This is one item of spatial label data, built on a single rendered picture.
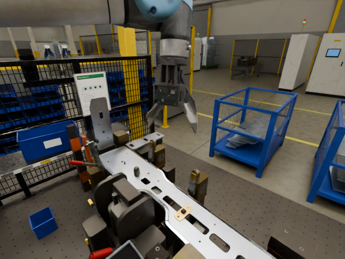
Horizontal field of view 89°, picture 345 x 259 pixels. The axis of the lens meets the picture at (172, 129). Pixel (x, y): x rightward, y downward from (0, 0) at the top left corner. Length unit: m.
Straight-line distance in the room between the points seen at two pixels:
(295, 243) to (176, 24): 0.76
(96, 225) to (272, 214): 1.00
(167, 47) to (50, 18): 0.25
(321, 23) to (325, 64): 6.50
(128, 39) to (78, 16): 1.31
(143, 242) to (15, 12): 0.60
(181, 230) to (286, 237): 0.36
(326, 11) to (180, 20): 14.15
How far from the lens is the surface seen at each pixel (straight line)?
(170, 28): 0.47
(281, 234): 0.81
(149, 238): 0.65
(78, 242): 1.19
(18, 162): 1.33
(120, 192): 0.64
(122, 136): 1.29
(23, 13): 0.33
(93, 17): 0.32
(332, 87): 8.32
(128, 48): 1.62
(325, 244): 1.34
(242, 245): 0.77
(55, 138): 1.27
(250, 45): 12.91
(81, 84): 1.43
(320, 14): 14.56
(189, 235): 0.75
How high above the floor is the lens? 1.62
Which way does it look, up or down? 25 degrees down
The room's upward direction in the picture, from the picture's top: straight up
